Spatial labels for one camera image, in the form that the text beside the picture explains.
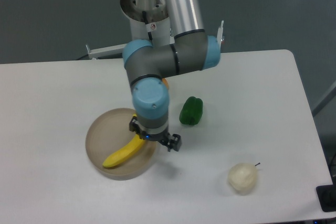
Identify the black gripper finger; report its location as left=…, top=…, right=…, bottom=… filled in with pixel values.
left=159, top=133, right=182, bottom=152
left=129, top=118, right=141, bottom=135

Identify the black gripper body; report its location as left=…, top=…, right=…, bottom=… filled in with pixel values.
left=139, top=127, right=169, bottom=144

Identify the yellow banana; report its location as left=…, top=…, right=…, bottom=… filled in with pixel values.
left=102, top=128, right=146, bottom=169

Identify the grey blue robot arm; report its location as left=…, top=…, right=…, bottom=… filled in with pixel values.
left=88, top=0, right=222, bottom=151

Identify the beige round plate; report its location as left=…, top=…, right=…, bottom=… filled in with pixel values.
left=86, top=108, right=159, bottom=180

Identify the green bell pepper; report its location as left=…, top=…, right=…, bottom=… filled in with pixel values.
left=179, top=96, right=203, bottom=126

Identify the white pear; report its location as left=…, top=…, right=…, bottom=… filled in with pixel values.
left=227, top=162, right=261, bottom=195

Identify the grey table leg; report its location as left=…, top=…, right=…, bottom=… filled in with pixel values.
left=311, top=81, right=336, bottom=117

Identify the black device at edge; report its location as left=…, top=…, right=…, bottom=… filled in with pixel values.
left=316, top=185, right=335, bottom=212

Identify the white metal bracket left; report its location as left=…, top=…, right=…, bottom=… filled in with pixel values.
left=86, top=44, right=126, bottom=59

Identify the white metal bracket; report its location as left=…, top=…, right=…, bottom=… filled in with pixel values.
left=216, top=20, right=225, bottom=47
left=86, top=44, right=126, bottom=59

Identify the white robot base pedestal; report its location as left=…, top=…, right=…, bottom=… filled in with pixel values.
left=120, top=0, right=174, bottom=47

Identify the white metal bracket right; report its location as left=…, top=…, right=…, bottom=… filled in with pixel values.
left=216, top=20, right=225, bottom=47

